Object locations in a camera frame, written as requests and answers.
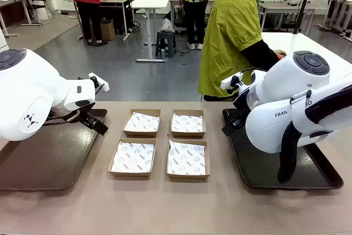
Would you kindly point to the black stand pole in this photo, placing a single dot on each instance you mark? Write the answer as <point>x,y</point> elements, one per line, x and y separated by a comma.
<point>303,4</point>

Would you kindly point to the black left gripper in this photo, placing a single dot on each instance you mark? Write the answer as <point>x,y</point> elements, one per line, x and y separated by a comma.
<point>88,116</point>

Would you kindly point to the person in green jacket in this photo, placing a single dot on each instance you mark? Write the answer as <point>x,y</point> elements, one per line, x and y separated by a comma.
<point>231,39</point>

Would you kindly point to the black mesh office chair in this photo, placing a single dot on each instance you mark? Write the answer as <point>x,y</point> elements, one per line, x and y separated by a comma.
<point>41,4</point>

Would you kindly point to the person's right hand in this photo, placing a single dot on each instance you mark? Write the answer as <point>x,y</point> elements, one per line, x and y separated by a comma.
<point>280,53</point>

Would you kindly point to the brown cardboard carton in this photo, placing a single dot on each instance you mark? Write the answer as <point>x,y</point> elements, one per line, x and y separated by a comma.
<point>107,30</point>

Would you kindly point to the person's right forearm black sleeve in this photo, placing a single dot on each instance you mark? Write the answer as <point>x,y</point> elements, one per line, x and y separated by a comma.
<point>261,53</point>

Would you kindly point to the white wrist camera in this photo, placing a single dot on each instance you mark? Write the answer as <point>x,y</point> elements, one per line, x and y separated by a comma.
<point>100,84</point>
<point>231,80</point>

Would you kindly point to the brown plastic tray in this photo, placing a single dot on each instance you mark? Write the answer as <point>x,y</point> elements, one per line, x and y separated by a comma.
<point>55,158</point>

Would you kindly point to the white pedestal desk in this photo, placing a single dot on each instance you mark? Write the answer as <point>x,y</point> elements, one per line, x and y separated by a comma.
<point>149,2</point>

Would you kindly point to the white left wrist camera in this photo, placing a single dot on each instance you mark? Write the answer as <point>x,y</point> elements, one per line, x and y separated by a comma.
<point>100,84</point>

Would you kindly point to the grey background table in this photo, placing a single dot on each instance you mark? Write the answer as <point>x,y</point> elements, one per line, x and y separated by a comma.
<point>288,5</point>

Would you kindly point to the black plastic tray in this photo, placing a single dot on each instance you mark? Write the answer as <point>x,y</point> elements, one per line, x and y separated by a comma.
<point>261,169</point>

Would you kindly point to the white printed paper liner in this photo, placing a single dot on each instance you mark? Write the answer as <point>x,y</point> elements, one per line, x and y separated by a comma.
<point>133,158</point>
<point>187,159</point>
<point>187,123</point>
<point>141,122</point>

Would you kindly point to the white bag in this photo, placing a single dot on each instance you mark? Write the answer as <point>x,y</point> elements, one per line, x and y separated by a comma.
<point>167,25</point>

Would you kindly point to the large white table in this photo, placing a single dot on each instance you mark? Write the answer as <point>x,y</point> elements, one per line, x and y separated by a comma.
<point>310,45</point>

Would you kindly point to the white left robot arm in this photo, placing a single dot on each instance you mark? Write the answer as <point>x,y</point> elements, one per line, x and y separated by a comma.
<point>27,94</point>

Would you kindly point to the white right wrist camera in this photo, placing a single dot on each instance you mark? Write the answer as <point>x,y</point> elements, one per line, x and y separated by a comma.
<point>231,80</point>

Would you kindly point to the white cylindrical column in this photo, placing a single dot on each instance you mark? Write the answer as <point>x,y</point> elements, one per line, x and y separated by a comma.
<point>2,39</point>

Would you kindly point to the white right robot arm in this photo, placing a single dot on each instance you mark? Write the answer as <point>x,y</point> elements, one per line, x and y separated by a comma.
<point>275,86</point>

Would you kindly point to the dark grey plastic stool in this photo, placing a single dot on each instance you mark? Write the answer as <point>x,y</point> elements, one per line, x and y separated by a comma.
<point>165,43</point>

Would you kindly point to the brown cardboard box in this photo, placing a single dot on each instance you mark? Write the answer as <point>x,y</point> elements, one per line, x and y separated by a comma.
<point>188,176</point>
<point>141,134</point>
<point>188,135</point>
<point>132,174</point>

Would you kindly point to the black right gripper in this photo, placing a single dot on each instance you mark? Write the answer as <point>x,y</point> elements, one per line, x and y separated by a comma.
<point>238,115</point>

